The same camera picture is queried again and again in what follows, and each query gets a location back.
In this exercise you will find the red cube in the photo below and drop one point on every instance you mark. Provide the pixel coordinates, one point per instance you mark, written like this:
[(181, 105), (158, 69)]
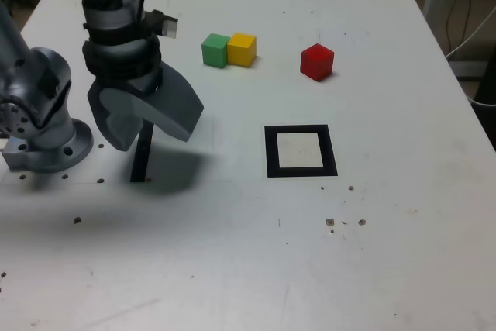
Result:
[(315, 63)]

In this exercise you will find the black tape strip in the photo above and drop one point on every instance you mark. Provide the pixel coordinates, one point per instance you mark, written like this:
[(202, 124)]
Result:
[(139, 164)]

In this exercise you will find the black tape square outline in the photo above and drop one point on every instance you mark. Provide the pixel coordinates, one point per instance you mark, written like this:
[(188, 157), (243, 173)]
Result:
[(302, 172)]

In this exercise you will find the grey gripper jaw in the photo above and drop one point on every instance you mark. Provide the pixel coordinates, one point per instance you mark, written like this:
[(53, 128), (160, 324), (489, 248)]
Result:
[(116, 121), (178, 106)]

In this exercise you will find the green cube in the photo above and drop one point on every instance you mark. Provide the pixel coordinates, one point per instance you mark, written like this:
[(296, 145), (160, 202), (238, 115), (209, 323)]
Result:
[(213, 52)]

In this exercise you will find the yellow cube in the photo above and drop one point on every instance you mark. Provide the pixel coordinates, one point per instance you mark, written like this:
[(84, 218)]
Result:
[(242, 50)]

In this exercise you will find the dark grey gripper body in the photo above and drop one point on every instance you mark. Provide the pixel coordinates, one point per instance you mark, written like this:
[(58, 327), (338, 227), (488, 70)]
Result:
[(145, 83)]

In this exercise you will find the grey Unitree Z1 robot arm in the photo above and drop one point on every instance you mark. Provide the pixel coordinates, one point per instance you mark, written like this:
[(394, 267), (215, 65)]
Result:
[(42, 67)]

